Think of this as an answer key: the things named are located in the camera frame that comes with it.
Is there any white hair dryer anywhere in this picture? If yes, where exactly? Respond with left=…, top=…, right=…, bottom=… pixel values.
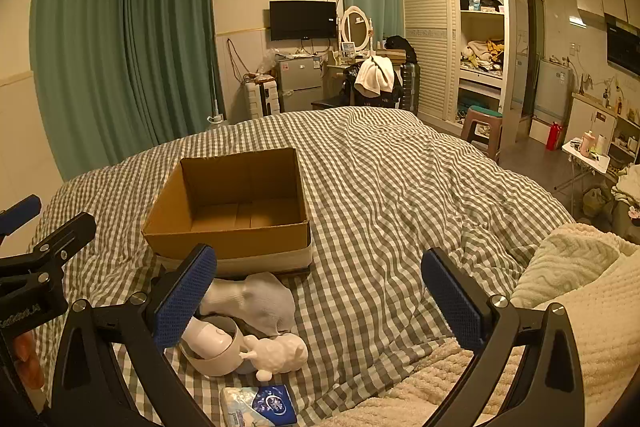
left=182, top=316, right=236, bottom=358

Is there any white sheep toy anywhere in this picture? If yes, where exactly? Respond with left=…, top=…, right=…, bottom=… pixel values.
left=239, top=332, right=309, bottom=382

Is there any dark chair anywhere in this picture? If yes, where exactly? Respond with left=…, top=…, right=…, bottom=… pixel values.
left=345, top=67, right=403, bottom=108

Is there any kitchen counter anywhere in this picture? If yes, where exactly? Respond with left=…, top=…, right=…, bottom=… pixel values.
left=570, top=92, right=640, bottom=158

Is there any wooden dressing table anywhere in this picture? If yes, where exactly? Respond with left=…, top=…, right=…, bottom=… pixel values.
left=322, top=52, right=376, bottom=108

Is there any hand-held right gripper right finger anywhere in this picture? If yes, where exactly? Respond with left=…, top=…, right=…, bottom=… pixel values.
left=421, top=248, right=586, bottom=427

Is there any white oval vanity mirror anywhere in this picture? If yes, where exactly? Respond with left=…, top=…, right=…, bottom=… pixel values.
left=340, top=5, right=375, bottom=52

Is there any white towel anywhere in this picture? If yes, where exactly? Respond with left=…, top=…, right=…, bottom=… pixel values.
left=354, top=56, right=396, bottom=96

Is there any black range hood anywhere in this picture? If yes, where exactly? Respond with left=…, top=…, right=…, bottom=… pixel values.
left=605, top=13, right=640, bottom=75

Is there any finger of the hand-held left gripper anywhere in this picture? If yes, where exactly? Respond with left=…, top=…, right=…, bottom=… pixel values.
left=0, top=194, right=42, bottom=238
left=0, top=212, right=97, bottom=293

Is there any grey checked bed blanket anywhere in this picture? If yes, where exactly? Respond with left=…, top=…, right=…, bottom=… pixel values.
left=30, top=107, right=576, bottom=427

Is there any brown cardboard box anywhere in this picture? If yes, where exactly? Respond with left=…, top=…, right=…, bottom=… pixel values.
left=141, top=148, right=313, bottom=279

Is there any white wardrobe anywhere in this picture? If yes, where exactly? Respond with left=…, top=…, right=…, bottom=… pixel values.
left=400, top=0, right=518, bottom=150

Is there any large green curtain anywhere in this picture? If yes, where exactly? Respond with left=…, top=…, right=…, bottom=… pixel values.
left=30, top=0, right=226, bottom=182

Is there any pale textured pillow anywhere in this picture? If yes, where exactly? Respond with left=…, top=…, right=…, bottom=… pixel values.
left=510, top=223, right=636, bottom=310

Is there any white folding table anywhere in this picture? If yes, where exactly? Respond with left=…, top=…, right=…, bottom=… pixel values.
left=555, top=142, right=612, bottom=208

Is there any dark suitcase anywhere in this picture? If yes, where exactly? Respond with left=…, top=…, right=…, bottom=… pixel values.
left=400, top=63, right=420, bottom=115

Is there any white kitchen appliance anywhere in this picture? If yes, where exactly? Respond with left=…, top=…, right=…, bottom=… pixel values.
left=534, top=59, right=573, bottom=118

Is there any blue tissue packet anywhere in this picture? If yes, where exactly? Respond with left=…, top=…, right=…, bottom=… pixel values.
left=220, top=384, right=298, bottom=427

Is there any black wall television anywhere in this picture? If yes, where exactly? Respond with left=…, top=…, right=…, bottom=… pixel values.
left=269, top=0, right=338, bottom=42

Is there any black bag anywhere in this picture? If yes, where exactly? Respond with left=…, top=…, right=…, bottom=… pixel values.
left=384, top=35, right=418, bottom=64

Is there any plastic stool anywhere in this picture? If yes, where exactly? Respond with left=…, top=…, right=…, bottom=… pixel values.
left=460, top=105, right=503, bottom=160

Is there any small silver fridge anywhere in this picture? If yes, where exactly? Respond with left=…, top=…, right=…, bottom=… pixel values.
left=276, top=55, right=325, bottom=114

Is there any white sock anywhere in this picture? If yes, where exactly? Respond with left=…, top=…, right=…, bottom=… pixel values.
left=200, top=272, right=297, bottom=338

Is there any cream fluffy blanket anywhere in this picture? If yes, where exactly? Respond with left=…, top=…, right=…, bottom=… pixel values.
left=340, top=252, right=640, bottom=427

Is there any person's left hand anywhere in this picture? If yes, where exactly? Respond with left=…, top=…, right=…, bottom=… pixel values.
left=11, top=334, right=45, bottom=390

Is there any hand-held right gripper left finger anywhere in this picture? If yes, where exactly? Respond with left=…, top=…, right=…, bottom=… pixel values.
left=50, top=243, right=218, bottom=427

